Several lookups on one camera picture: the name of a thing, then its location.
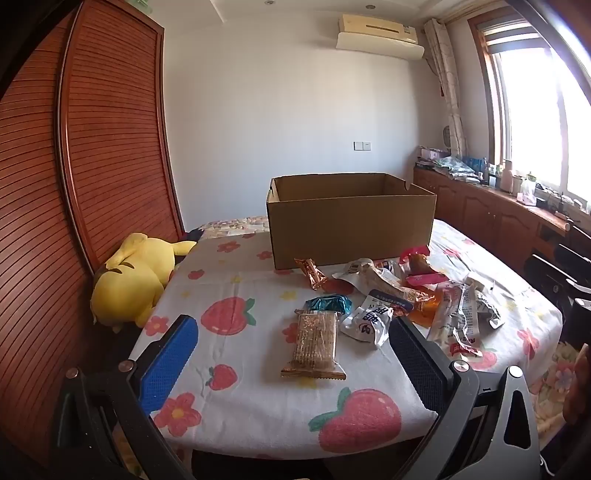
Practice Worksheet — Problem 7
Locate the cream wall air conditioner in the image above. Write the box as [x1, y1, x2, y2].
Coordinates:
[338, 14, 417, 42]

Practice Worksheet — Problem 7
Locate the teal snack packet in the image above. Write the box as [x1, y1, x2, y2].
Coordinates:
[305, 295, 352, 315]

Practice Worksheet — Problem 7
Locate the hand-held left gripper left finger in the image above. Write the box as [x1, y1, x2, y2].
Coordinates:
[48, 314, 199, 480]

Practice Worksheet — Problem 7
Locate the white air deflector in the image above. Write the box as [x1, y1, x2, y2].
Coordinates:
[335, 31, 424, 61]

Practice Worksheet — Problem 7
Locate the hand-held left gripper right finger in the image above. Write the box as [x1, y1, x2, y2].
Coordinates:
[388, 315, 543, 480]

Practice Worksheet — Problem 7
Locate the wooden framed window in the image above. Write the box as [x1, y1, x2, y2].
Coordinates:
[468, 9, 591, 204]

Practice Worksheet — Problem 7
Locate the brown striped candy wrapper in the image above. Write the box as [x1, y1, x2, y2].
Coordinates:
[294, 257, 329, 291]

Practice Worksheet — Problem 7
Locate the white blue-print snack packet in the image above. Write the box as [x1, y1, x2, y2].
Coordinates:
[339, 295, 395, 348]

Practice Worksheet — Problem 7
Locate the small red snack packet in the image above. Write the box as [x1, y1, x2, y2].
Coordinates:
[450, 342, 484, 359]

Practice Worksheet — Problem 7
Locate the patterned white curtain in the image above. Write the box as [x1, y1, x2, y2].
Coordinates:
[424, 18, 465, 158]

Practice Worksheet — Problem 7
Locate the brown cardboard box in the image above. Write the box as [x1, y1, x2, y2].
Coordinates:
[266, 173, 437, 271]

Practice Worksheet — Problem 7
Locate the low wooden cabinet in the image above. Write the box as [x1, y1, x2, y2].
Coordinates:
[413, 166, 578, 278]

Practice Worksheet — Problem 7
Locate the pink-topped clear snack packet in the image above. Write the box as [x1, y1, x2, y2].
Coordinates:
[399, 246, 432, 278]

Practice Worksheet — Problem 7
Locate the silver snack packet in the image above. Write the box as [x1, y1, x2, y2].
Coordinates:
[466, 272, 506, 329]

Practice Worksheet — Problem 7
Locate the floral cloth pile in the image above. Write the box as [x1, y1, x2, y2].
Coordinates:
[431, 156, 476, 177]

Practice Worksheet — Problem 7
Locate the clear cracker packet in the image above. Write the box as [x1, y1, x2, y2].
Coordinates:
[280, 310, 347, 381]

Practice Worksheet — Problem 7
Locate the black chair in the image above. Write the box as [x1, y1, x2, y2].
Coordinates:
[524, 222, 591, 333]

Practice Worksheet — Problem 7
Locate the wooden slatted wardrobe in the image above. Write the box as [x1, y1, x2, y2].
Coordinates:
[0, 0, 185, 462]

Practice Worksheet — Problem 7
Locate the pink snack packet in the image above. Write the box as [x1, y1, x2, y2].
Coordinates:
[406, 272, 446, 289]

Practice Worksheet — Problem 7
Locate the strawberry printed white cloth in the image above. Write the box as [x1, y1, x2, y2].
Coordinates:
[129, 219, 564, 455]

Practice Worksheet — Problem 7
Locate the long white snack packet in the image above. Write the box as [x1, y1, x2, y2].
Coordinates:
[427, 281, 483, 347]

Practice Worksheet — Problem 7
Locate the white orange barcode snack packet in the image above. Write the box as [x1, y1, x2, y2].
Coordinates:
[332, 258, 430, 305]

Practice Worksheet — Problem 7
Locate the floral bed sheet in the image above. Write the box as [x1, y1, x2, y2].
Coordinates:
[187, 216, 578, 439]

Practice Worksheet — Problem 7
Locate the orange blue snack packet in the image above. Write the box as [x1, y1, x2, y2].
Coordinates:
[369, 288, 439, 328]

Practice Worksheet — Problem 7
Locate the yellow plush toy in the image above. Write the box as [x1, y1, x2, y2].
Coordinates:
[90, 233, 197, 333]

